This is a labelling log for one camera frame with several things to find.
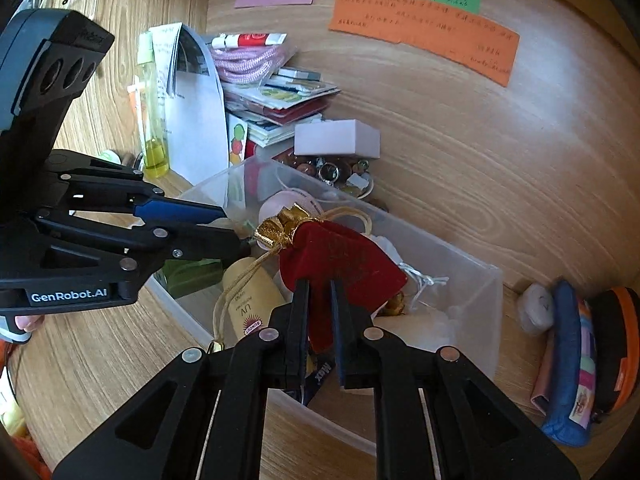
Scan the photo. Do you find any orange paper note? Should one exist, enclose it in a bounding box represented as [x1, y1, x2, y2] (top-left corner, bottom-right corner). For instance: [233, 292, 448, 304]
[327, 0, 521, 87]

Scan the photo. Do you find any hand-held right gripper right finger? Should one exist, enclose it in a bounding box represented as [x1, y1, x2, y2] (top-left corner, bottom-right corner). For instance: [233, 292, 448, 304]
[329, 279, 582, 480]

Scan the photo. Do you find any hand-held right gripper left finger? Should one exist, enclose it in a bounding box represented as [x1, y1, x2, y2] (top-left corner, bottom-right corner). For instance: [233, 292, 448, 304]
[50, 279, 311, 480]

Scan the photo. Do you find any gold trinket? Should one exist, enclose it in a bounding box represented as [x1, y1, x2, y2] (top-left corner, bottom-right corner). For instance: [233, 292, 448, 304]
[382, 292, 408, 317]

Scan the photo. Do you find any red velvet drawstring pouch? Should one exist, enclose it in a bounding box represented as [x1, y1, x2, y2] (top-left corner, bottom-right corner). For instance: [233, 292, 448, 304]
[207, 202, 408, 356]

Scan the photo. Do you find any pink braided cable in bag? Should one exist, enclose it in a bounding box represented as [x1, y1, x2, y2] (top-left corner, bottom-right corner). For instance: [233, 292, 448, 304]
[207, 42, 300, 85]

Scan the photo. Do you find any green packet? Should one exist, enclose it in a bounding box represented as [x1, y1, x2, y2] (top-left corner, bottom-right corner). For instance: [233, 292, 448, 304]
[160, 259, 223, 297]

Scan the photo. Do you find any yellow sunscreen tube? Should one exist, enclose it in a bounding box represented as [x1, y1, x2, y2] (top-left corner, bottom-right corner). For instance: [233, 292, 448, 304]
[220, 256, 288, 348]

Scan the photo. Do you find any fruit sticker sheet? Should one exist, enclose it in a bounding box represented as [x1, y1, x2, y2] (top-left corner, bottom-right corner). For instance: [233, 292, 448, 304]
[226, 112, 249, 166]

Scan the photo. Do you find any stack of booklets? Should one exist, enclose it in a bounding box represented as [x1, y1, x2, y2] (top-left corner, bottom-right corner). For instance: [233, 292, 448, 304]
[220, 67, 342, 161]

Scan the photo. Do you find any white paper booklet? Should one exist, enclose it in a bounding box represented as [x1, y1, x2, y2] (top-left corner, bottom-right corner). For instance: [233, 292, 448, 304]
[150, 22, 226, 186]

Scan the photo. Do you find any white bowl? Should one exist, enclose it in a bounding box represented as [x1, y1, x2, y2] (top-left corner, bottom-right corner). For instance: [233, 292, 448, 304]
[272, 152, 376, 201]

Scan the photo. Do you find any red and white tube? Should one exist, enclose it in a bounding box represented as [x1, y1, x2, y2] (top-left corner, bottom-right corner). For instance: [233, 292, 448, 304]
[211, 32, 289, 50]

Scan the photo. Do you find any orange fabric item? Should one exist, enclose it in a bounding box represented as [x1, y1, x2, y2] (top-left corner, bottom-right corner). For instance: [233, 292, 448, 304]
[10, 435, 53, 480]

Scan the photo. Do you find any blue pencil case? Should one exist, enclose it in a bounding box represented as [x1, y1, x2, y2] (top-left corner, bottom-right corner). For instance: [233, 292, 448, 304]
[541, 279, 598, 447]

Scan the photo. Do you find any white earbud case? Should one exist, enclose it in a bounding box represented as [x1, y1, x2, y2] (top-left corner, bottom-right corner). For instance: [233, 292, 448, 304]
[516, 282, 556, 335]

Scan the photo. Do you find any wooden desktop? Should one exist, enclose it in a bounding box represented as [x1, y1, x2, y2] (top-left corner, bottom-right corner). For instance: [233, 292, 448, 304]
[0, 0, 636, 480]

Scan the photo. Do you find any black packet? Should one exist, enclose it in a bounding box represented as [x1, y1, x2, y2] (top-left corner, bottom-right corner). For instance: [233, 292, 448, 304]
[300, 357, 336, 408]

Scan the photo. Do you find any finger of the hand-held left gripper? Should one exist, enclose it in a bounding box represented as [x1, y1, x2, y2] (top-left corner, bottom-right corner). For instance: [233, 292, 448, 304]
[45, 150, 229, 226]
[34, 214, 251, 287]

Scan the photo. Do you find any small white box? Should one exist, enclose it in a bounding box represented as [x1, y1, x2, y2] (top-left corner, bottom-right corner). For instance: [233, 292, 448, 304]
[293, 119, 382, 160]

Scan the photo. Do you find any clear plastic storage box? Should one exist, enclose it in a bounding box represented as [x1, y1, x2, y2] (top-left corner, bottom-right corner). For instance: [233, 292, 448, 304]
[150, 154, 503, 458]

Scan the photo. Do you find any yellow-green spray bottle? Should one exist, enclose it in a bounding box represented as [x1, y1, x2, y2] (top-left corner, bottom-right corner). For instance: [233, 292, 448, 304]
[135, 31, 172, 178]

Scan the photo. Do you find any orange and black case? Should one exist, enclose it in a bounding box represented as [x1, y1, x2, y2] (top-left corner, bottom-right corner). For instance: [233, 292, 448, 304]
[582, 286, 640, 418]

